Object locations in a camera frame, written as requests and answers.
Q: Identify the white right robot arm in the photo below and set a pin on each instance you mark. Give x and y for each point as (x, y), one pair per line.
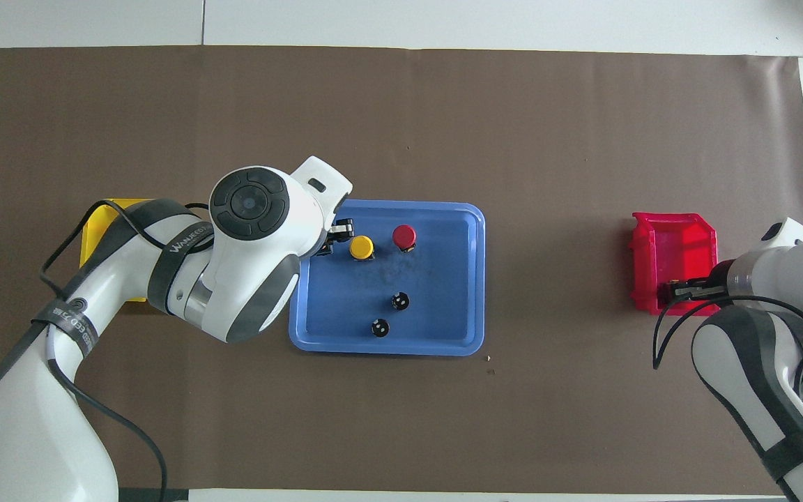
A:
(792, 279)

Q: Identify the red push button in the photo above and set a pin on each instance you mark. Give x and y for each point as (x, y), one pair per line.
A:
(404, 236)

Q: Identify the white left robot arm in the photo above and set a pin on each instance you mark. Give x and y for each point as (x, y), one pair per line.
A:
(255, 209)

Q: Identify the blue plastic tray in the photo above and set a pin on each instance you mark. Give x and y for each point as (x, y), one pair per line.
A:
(443, 279)

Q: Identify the yellow push button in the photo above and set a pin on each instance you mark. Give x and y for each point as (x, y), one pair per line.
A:
(362, 247)

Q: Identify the brown paper table mat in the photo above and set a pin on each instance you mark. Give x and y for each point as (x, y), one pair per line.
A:
(401, 125)

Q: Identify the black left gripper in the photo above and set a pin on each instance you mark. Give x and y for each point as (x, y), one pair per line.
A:
(327, 248)

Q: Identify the yellow plastic bin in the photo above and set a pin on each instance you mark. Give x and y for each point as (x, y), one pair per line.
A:
(91, 233)

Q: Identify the black cylindrical capacitor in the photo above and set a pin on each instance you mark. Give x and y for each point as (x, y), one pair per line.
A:
(401, 301)
(380, 327)

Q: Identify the red plastic bin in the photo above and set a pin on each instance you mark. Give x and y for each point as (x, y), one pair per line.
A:
(673, 244)

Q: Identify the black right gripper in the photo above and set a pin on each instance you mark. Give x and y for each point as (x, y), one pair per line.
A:
(719, 282)

